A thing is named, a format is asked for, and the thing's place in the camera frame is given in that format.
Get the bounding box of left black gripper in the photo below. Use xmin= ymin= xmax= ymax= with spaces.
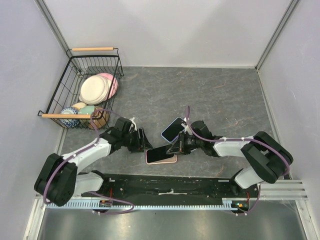
xmin=121 ymin=127 xmax=153 ymax=154

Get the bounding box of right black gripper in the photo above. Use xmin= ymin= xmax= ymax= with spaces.
xmin=167 ymin=131 xmax=203 ymax=156

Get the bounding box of pink phone case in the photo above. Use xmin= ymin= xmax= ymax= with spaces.
xmin=145 ymin=150 xmax=178 ymax=165

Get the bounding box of white phone black screen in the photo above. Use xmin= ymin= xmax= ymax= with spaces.
xmin=145 ymin=144 xmax=177 ymax=165

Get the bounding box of blue phone black screen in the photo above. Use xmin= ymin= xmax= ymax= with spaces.
xmin=161 ymin=118 xmax=187 ymax=141

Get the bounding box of light blue phone case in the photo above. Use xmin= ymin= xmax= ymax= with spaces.
xmin=160 ymin=116 xmax=188 ymax=143

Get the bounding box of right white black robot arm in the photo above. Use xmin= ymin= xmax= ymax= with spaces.
xmin=167 ymin=121 xmax=294 ymax=197

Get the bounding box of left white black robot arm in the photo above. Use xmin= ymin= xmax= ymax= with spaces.
xmin=34 ymin=117 xmax=153 ymax=207

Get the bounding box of brown cup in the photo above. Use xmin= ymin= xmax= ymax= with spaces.
xmin=88 ymin=106 xmax=110 ymax=130

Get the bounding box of pink plate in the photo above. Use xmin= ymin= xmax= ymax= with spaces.
xmin=98 ymin=72 xmax=119 ymax=101

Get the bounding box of green cup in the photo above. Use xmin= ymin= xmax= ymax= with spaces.
xmin=78 ymin=105 xmax=95 ymax=115

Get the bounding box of cream plate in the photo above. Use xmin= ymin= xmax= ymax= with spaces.
xmin=79 ymin=75 xmax=110 ymax=105

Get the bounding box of blue patterned bowl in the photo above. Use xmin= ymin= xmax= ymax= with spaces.
xmin=59 ymin=106 xmax=80 ymax=128

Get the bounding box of cream small bowl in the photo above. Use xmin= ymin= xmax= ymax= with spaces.
xmin=72 ymin=102 xmax=87 ymax=111

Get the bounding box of grey cable duct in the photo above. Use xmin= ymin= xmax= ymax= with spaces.
xmin=46 ymin=197 xmax=246 ymax=214

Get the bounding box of black wire basket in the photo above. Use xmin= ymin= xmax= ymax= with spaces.
xmin=37 ymin=47 xmax=124 ymax=129

